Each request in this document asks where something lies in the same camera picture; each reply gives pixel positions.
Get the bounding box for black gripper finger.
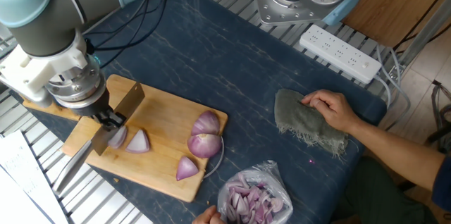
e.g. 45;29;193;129
106;111;127;129
92;113;110;132

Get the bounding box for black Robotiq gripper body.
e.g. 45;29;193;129
68;89;112;118

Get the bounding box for steel cleaver knife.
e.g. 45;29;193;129
51;82;146;197

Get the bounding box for clear plastic bag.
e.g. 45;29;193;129
216;160;294;224

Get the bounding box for grey frayed cloth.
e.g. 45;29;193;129
273;88;350;158

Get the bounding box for person's right forearm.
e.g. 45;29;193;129
344;116;447;192

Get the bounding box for person's left hand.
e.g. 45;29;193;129
192;205;226;224

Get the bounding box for person's right hand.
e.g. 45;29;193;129
300;89;359;135

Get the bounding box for cut red onion piece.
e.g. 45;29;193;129
107;125;128;150

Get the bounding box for red onion chunk white face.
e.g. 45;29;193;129
125;128;152;154

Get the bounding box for wooden peg rack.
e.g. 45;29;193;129
23;99;82;122

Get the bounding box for wooden cutting board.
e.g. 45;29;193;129
61;74;229;203

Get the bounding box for small red onion wedge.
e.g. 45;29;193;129
175;156;200;182

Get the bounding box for red onion quarter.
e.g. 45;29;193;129
190;110;221;137

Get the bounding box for red onion half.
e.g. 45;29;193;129
187;133;223;159

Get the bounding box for white printed paper sheet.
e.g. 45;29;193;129
0;130;70;224

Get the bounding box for dark blue marbled mat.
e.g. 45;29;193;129
9;0;388;224

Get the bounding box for sliced red onion pile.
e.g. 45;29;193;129
225;173;285;224

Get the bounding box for white power strip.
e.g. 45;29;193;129
299;23;383;85

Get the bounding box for dark green trousers leg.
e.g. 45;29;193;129
330;156;440;224

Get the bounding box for navy shirt sleeve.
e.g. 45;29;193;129
431;156;451;213

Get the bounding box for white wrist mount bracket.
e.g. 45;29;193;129
0;30;89;108

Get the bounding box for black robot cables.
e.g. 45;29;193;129
82;0;170;70

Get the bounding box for thin onion ring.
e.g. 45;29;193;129
202;136;226;180

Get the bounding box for grey power strip cable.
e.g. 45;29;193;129
373;44;412;130

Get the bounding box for aluminium frame post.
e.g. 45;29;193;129
396;1;451;68

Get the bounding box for black looped straps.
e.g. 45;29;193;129
426;79;451;144

